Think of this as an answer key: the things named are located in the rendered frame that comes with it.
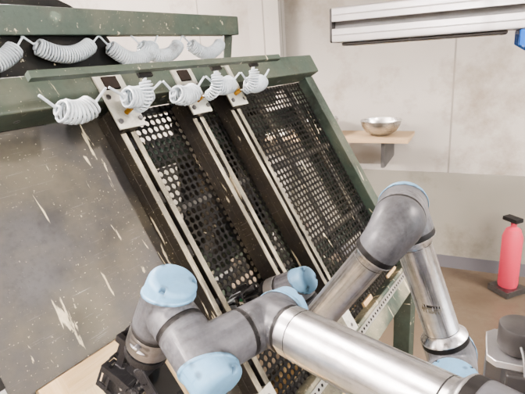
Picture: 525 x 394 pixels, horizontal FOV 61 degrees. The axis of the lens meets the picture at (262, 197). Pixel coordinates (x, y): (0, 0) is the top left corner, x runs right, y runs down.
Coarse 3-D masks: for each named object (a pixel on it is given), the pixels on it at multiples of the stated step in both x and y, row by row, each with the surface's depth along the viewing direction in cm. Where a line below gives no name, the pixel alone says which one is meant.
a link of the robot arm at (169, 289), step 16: (160, 272) 64; (176, 272) 66; (144, 288) 64; (160, 288) 62; (176, 288) 63; (192, 288) 64; (144, 304) 64; (160, 304) 62; (176, 304) 62; (192, 304) 65; (144, 320) 65; (160, 320) 62; (144, 336) 66
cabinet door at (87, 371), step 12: (108, 348) 112; (84, 360) 107; (96, 360) 109; (72, 372) 104; (84, 372) 106; (96, 372) 108; (48, 384) 100; (60, 384) 101; (72, 384) 103; (84, 384) 105; (180, 384) 122
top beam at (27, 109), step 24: (168, 72) 155; (192, 72) 164; (240, 72) 185; (264, 72) 198; (288, 72) 214; (312, 72) 233; (0, 96) 109; (24, 96) 114; (48, 96) 118; (72, 96) 124; (96, 96) 129; (168, 96) 155; (0, 120) 110; (24, 120) 117; (48, 120) 124
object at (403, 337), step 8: (408, 296) 236; (408, 304) 237; (400, 312) 241; (408, 312) 238; (400, 320) 242; (408, 320) 240; (400, 328) 244; (408, 328) 241; (400, 336) 245; (408, 336) 242; (400, 344) 247; (408, 344) 244; (408, 352) 245
